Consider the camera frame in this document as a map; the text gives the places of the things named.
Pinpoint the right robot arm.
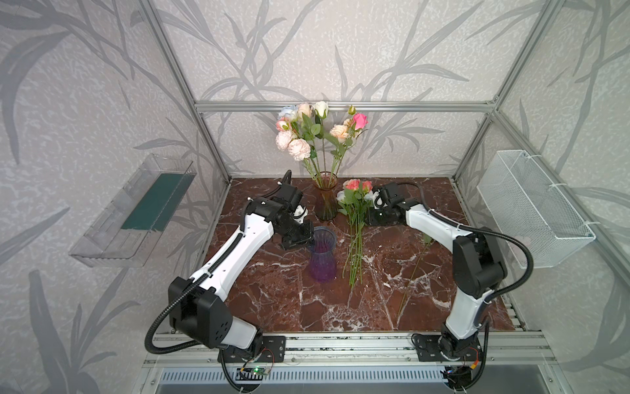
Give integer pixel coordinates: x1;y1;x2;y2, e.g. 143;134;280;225
366;182;534;361

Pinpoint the cream peach rose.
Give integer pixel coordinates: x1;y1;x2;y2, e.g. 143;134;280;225
296;103;313;120

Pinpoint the magenta pink rose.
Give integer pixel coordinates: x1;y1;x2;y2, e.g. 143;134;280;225
352;113;368;131

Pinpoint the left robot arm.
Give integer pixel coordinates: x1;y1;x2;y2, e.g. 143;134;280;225
144;172;314;359

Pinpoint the red smoky glass vase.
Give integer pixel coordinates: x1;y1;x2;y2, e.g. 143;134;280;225
314;172;338;222

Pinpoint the white wire mesh basket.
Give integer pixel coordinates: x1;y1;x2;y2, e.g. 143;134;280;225
477;149;597;269

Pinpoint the clear plastic wall tray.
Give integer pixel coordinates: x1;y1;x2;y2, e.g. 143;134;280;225
69;154;197;268

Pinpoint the pale pink peony spray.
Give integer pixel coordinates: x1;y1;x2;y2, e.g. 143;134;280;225
275;131;319;181

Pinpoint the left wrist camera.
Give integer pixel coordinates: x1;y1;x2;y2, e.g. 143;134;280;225
293;205;308;224

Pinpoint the aluminium frame rail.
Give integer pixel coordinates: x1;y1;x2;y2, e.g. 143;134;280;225
195;100;495;113

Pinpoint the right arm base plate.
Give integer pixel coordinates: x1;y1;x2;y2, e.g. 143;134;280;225
411;333;481;362

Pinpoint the flower bunch on table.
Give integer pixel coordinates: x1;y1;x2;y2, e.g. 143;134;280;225
336;179;373;289

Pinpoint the blue purple glass vase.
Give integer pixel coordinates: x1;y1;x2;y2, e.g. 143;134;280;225
308;227;336;282

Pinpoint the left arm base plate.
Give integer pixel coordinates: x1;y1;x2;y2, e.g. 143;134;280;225
221;334;286;364

